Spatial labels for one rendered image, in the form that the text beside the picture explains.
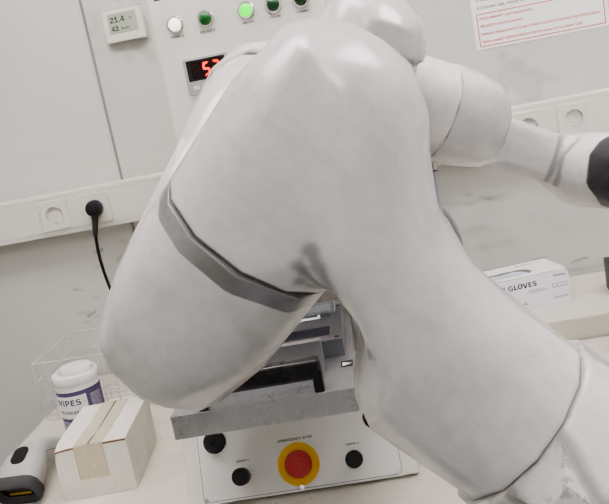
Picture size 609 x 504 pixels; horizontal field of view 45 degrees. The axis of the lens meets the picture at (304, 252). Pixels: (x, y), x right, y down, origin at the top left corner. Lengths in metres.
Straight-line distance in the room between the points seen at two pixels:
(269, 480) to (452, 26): 1.08
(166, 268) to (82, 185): 1.43
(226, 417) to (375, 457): 0.30
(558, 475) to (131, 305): 0.24
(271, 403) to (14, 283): 1.17
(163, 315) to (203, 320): 0.02
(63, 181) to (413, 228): 1.51
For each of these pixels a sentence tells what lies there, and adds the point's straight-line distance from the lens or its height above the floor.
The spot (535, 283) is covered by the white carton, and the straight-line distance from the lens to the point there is 1.60.
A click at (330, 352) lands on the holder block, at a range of 0.96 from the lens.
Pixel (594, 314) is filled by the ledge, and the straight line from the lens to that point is 1.55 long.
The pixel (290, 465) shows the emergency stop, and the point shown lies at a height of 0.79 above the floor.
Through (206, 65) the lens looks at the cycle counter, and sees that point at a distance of 1.39.
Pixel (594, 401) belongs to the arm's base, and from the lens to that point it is 0.42.
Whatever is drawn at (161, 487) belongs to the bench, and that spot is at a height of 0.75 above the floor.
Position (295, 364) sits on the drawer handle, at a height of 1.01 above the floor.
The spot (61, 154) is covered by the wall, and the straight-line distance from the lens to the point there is 1.83.
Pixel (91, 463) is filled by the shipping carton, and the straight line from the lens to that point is 1.26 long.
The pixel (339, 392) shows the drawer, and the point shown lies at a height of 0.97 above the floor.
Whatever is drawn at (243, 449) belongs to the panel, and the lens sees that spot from 1.12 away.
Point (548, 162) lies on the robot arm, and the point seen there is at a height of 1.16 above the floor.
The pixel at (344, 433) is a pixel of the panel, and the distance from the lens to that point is 1.10.
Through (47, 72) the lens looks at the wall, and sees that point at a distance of 1.84.
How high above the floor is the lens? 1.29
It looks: 11 degrees down
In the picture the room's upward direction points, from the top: 11 degrees counter-clockwise
